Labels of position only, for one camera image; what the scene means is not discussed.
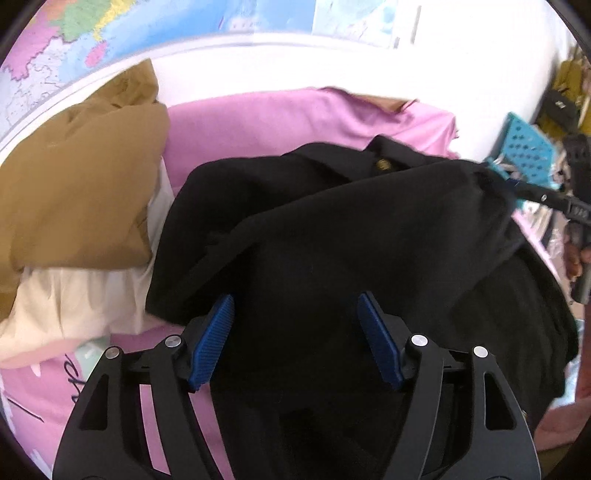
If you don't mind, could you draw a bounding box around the colourful wall map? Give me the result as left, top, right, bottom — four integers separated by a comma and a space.
0, 0, 423, 148

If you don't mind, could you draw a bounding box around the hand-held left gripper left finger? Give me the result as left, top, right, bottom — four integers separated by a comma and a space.
52, 294, 236, 480

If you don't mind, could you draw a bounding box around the blue plastic basket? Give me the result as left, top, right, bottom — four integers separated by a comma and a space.
496, 112, 559, 181

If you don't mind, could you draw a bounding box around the brown wooden board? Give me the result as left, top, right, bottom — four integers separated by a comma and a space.
351, 92, 419, 113

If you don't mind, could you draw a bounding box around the mustard hanging garment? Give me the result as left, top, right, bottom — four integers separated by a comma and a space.
551, 46, 591, 130

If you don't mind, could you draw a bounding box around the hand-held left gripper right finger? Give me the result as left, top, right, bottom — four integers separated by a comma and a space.
357, 291, 541, 480

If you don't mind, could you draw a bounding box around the black handbag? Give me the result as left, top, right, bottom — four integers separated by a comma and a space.
540, 90, 583, 134

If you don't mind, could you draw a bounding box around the mustard brown garment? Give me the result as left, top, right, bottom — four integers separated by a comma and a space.
0, 59, 171, 308

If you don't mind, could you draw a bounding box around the cream white garment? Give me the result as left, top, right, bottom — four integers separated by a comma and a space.
0, 157, 176, 370

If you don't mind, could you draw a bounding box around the black garment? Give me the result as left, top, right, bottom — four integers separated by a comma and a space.
145, 135, 580, 480

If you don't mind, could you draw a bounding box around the person's right hand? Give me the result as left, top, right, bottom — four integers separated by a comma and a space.
566, 233, 591, 282

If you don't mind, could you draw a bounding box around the pink daisy printed blanket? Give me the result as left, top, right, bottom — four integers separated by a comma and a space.
0, 87, 589, 480

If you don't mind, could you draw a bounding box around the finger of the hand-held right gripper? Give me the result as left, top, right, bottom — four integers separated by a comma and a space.
501, 176, 574, 211

